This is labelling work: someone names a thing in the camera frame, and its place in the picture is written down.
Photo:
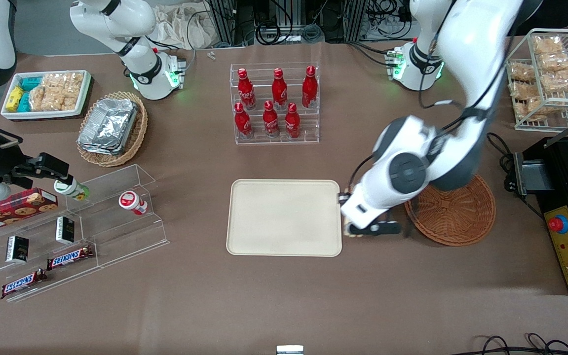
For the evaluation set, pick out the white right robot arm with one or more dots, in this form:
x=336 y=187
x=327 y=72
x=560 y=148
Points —
x=140 y=74

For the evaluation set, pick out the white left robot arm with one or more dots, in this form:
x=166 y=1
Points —
x=471 y=49

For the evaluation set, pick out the white rectangular snack tray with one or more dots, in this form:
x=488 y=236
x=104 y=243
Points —
x=42 y=114

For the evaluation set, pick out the aluminium foil tray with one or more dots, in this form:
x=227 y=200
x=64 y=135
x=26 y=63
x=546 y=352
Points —
x=108 y=123
x=98 y=151

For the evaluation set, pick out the beige plastic tray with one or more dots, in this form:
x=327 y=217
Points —
x=284 y=218

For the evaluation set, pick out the black flat tray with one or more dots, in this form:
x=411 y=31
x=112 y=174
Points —
x=92 y=86

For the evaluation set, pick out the light oval wicker basket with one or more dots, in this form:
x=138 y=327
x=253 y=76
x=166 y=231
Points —
x=138 y=133

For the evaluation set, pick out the brown wicker basket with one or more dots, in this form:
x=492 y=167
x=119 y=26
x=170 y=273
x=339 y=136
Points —
x=454 y=217

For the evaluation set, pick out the green white drink bottle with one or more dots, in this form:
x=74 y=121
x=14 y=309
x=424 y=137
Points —
x=74 y=190

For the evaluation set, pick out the red cookie box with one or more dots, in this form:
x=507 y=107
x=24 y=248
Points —
x=15 y=209

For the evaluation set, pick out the small black box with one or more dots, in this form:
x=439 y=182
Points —
x=17 y=249
x=65 y=230

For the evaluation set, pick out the teal snack packet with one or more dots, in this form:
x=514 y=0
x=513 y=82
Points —
x=31 y=83
x=24 y=102

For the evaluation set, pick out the clear bag of crackers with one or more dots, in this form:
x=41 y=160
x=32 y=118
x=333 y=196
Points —
x=43 y=98
x=68 y=100
x=64 y=81

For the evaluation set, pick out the yellow snack packet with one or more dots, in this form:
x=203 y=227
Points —
x=15 y=97

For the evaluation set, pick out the clear acrylic bottle rack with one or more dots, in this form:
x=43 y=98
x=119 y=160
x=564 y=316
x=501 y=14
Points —
x=308 y=128

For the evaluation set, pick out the Snickers chocolate bar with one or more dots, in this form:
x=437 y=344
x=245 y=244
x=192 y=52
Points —
x=23 y=283
x=69 y=257

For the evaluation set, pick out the red white drink bottle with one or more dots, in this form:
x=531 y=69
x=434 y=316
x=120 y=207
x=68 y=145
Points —
x=132 y=202

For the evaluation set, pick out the red cola bottle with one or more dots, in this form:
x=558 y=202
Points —
x=279 y=91
x=270 y=121
x=309 y=88
x=242 y=122
x=246 y=91
x=292 y=122

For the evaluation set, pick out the clear acrylic stepped shelf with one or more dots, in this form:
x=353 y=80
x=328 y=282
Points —
x=126 y=231
x=42 y=283

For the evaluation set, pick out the brown table cover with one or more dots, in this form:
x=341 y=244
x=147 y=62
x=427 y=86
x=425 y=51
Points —
x=387 y=296

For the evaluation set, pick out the grey metal block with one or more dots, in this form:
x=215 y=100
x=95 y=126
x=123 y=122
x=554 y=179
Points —
x=533 y=177

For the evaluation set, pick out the beige crumpled cloth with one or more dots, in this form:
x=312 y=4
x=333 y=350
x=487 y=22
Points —
x=185 y=24

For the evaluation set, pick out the clear bag of fried snacks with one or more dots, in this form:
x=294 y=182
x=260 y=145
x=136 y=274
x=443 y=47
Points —
x=562 y=80
x=557 y=61
x=520 y=72
x=534 y=107
x=548 y=45
x=525 y=90

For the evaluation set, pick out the red emergency stop button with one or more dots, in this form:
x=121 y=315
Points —
x=557 y=224

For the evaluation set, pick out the black appliance housing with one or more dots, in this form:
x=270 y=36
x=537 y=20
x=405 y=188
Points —
x=562 y=172

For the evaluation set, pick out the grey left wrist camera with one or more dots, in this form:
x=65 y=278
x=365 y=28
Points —
x=377 y=229

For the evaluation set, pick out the silver metal bracket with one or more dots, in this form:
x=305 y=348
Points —
x=289 y=350

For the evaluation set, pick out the aluminium profile frame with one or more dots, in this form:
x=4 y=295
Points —
x=234 y=22

